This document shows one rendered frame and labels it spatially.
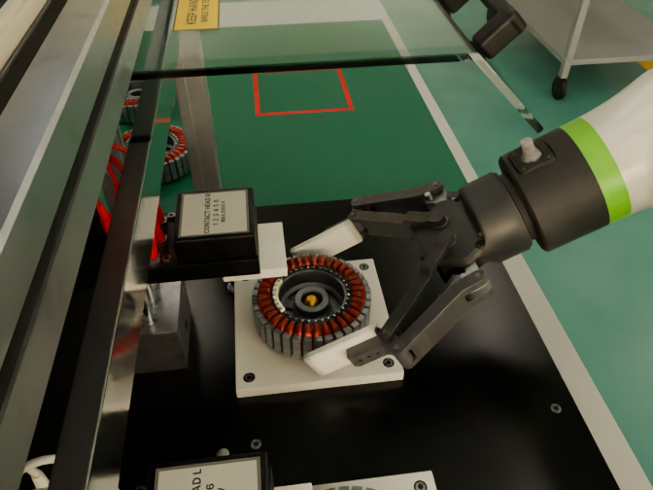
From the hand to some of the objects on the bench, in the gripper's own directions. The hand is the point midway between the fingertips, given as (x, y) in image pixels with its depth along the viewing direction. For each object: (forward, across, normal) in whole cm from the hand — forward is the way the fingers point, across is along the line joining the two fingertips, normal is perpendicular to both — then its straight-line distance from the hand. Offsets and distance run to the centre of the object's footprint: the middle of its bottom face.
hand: (314, 302), depth 55 cm
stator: (+19, -34, -4) cm, 39 cm away
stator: (+1, 0, +2) cm, 2 cm away
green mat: (+23, -53, -6) cm, 58 cm away
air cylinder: (+14, 0, -4) cm, 15 cm away
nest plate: (+2, 0, +3) cm, 3 cm away
